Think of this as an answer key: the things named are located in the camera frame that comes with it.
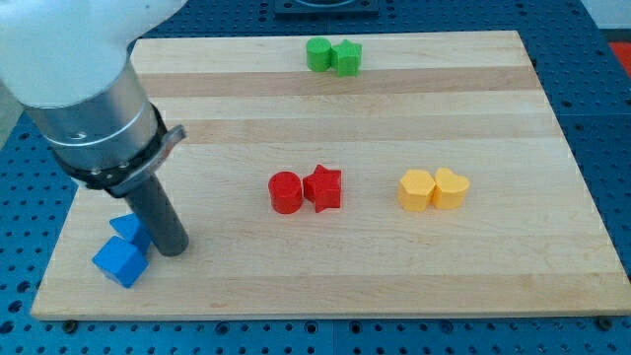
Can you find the wooden board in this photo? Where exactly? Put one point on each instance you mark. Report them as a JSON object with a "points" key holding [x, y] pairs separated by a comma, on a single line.
{"points": [[527, 241]]}

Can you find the red cylinder block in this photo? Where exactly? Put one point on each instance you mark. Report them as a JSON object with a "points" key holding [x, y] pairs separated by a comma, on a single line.
{"points": [[286, 194]]}

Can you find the green star block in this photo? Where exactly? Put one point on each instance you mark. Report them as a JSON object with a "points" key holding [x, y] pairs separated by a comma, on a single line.
{"points": [[346, 58]]}

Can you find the yellow heart block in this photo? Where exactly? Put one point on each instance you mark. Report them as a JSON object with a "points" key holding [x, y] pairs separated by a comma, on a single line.
{"points": [[451, 189]]}

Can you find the blue cube block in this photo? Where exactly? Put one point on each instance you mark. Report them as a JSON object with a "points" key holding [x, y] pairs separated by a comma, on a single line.
{"points": [[120, 261]]}

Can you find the blue triangle block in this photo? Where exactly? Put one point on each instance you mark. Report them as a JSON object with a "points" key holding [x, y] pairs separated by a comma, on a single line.
{"points": [[131, 229]]}

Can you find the yellow hexagon block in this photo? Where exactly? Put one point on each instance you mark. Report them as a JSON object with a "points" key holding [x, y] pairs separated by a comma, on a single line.
{"points": [[415, 190]]}

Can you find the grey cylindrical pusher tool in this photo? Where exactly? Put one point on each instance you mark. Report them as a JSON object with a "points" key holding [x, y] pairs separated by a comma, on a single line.
{"points": [[152, 206]]}

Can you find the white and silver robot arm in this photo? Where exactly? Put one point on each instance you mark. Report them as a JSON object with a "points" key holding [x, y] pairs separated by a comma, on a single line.
{"points": [[67, 63]]}

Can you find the green cylinder block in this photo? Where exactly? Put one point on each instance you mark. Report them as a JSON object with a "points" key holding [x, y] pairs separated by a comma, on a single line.
{"points": [[318, 51]]}

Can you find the red star block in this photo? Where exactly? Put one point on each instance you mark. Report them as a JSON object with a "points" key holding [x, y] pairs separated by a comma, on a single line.
{"points": [[323, 188]]}

